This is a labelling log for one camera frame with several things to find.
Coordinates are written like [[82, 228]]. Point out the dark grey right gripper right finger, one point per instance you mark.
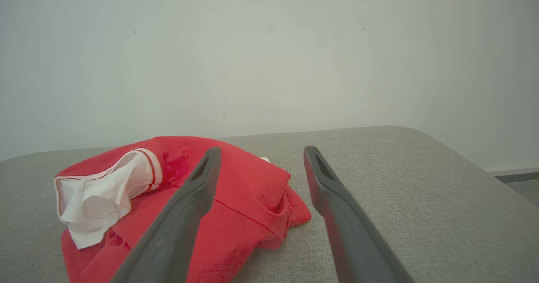
[[349, 241]]

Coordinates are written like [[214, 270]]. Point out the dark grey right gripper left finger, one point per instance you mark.
[[177, 232]]

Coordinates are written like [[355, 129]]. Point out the red basketball jersey white trim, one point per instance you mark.
[[252, 182]]

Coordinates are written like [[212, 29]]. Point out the white wall baseboard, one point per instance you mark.
[[518, 174]]

